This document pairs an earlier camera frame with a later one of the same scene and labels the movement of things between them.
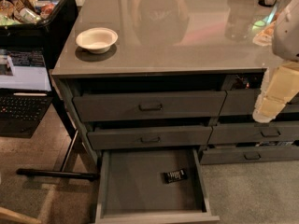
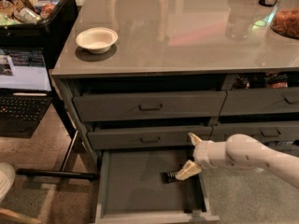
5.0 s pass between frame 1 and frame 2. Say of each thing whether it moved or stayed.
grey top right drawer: stayed
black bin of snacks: stayed
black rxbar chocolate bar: stayed
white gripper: moved
